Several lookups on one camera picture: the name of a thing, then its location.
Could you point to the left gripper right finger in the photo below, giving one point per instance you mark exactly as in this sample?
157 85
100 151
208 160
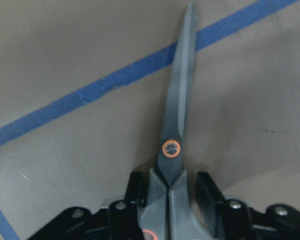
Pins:
232 219

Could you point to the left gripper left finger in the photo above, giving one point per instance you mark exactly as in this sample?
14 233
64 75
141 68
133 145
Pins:
118 221

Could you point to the grey orange scissors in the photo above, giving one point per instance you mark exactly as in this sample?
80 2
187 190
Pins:
168 213

